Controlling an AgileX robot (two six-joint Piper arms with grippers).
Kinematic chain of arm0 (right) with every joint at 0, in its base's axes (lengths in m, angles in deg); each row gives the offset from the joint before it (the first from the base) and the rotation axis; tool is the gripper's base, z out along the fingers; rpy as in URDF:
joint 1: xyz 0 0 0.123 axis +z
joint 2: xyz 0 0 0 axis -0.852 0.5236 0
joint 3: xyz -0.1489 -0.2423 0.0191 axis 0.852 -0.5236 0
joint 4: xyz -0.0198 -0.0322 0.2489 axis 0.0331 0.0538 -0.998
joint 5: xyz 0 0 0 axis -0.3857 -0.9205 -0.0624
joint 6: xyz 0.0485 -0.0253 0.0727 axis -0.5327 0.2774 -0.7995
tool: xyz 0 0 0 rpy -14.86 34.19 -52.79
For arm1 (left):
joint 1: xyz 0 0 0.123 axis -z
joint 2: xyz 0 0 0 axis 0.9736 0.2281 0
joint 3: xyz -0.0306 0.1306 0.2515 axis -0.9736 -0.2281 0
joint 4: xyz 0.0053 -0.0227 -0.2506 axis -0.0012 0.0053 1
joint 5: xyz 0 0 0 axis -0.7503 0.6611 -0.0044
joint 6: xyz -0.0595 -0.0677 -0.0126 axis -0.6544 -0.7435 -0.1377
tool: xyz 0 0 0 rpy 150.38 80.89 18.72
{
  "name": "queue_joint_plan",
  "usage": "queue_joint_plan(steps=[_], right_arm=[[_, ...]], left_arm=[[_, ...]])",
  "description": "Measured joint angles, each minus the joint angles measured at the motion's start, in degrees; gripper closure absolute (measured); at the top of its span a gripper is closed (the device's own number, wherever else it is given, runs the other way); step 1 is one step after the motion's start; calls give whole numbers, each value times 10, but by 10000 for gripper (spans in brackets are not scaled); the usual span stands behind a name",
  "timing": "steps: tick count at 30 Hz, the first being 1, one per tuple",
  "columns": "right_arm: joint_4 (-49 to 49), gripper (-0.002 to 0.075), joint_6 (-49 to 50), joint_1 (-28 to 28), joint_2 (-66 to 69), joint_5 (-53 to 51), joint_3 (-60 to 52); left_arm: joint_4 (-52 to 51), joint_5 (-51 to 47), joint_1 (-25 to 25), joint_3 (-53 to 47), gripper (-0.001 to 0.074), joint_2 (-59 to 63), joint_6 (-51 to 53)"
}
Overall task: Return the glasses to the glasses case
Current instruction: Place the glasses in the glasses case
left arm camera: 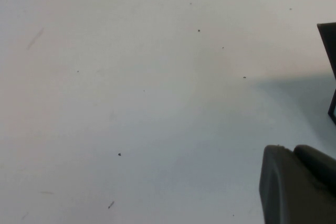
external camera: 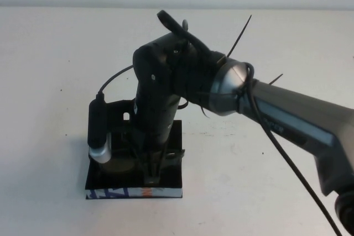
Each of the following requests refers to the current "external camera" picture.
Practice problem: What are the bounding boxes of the black framed glasses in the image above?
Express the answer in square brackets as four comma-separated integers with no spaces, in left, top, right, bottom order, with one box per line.
[98,149,185,176]

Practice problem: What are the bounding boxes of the black glasses case printed side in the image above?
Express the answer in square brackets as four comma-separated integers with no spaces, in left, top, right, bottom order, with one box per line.
[84,119,184,200]

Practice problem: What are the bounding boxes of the black right camera mount bracket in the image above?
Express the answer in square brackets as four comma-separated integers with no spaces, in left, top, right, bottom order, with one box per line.
[106,99,139,150]

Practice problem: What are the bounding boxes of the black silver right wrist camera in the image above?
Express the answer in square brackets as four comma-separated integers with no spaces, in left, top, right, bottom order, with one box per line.
[87,94,113,164]

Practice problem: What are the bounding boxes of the long black zip tie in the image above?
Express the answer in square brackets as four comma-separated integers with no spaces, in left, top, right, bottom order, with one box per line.
[227,14,253,57]

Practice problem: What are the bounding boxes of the short black zip tie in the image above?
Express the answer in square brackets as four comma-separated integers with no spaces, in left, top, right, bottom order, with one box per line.
[269,73,284,85]
[197,102,211,120]

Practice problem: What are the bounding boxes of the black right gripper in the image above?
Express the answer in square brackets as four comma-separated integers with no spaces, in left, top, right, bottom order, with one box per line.
[132,89,182,186]

